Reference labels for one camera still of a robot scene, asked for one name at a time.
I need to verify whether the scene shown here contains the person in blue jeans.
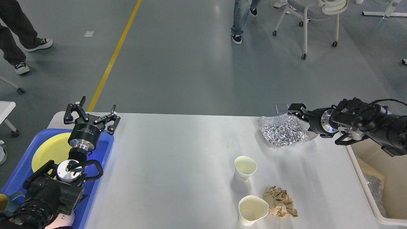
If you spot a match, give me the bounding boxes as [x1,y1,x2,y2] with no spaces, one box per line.
[231,0,261,45]

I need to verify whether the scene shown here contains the white paper cup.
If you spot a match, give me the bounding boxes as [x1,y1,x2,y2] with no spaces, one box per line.
[238,195,269,226]
[234,155,258,182]

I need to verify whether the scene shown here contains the white side table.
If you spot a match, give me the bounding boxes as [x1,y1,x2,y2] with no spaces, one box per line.
[0,101,19,138]

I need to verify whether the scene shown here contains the lower white paper cup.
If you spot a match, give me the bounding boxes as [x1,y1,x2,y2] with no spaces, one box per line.
[238,195,269,226]

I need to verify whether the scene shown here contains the upper white paper cup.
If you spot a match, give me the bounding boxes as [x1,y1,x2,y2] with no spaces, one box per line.
[234,155,258,182]

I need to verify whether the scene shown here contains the blue plastic tray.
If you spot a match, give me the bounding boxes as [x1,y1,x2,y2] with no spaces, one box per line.
[1,128,114,229]

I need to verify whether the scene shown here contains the dark teal mug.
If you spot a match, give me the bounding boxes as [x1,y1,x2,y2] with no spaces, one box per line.
[0,191,25,212]

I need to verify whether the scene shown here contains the white plastic bin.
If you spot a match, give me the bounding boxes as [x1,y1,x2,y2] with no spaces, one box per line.
[346,140,407,229]

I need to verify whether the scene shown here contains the grey floor plates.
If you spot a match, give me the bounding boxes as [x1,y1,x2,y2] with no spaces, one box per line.
[275,103,289,115]

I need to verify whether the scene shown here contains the pink mug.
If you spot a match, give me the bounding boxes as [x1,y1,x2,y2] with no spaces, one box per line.
[45,213,75,229]

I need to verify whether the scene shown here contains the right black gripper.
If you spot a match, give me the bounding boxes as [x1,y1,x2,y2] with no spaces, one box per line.
[288,103,339,138]

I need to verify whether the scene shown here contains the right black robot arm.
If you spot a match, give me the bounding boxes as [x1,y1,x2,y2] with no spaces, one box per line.
[288,98,407,157]

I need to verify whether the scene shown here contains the yellow plastic plate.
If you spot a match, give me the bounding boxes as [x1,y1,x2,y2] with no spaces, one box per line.
[31,132,71,172]

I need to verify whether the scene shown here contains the crumpled brown paper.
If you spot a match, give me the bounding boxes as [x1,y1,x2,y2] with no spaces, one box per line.
[262,186,298,218]

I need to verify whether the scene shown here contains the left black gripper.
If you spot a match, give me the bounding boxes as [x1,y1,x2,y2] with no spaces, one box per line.
[64,96,121,151]

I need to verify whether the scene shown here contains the brown paper bag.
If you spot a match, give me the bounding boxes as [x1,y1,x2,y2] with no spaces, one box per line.
[351,139,407,220]

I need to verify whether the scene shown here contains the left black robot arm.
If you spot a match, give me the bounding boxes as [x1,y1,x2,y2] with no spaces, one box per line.
[1,97,121,229]

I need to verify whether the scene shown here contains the white table frame base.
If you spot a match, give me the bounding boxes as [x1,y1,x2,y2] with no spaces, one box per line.
[362,0,407,19]

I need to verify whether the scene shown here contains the white wheeled chair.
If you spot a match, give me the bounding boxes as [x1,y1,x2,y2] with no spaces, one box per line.
[273,0,349,60]

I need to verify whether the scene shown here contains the person in dark trousers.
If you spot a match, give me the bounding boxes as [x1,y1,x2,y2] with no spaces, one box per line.
[0,0,54,74]

